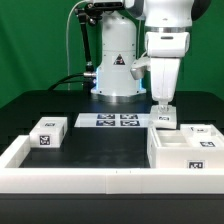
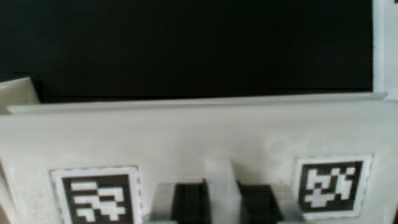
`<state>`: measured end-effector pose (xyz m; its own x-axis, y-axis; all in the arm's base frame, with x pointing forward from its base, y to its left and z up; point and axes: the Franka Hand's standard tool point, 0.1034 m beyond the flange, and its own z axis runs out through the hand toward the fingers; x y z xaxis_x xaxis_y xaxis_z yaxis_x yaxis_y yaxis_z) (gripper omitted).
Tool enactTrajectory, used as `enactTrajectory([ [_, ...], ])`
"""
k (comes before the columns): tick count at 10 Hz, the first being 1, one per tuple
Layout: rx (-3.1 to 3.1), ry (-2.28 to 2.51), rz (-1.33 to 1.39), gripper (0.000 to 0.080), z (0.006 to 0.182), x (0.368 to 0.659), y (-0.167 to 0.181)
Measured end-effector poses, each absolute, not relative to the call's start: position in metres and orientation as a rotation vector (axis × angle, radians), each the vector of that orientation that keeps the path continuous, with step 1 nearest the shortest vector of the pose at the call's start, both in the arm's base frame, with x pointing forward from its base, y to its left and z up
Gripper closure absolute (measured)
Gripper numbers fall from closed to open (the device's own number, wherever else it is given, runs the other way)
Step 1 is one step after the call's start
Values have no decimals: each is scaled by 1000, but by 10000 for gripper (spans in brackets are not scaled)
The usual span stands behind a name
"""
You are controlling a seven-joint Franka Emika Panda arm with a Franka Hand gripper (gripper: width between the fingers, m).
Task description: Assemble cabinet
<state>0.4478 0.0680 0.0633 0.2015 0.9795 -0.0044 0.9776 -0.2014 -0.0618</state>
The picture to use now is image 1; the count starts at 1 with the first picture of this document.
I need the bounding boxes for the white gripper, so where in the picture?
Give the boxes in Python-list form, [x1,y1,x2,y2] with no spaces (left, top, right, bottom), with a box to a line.
[145,32,190,112]

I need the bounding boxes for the white cabinet door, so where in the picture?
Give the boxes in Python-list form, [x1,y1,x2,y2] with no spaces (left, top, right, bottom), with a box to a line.
[180,124,223,148]
[149,105,177,129]

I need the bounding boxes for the white cabinet body box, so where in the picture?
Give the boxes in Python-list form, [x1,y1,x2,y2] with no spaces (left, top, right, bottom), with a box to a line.
[147,126,224,169]

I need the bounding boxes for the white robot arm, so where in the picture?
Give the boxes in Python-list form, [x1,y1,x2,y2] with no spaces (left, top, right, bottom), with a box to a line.
[91,0,211,112]

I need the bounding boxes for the white cabinet top block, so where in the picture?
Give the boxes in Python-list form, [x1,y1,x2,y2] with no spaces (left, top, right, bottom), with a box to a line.
[29,117,68,148]

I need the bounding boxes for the white base tag plate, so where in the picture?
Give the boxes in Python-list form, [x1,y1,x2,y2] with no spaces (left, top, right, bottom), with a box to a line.
[75,113,150,128]

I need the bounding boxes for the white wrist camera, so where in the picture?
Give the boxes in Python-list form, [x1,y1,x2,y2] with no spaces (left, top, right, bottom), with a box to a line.
[130,57,151,80]

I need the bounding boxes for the black and grey cables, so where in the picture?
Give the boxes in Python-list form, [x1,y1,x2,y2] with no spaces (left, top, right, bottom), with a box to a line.
[48,0,98,92]

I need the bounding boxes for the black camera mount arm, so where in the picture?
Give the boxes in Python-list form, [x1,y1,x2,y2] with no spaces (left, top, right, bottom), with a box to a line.
[75,3,100,91]

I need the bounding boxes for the white obstacle fence frame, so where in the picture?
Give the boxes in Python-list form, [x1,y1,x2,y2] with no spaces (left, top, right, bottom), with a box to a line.
[0,135,224,194]

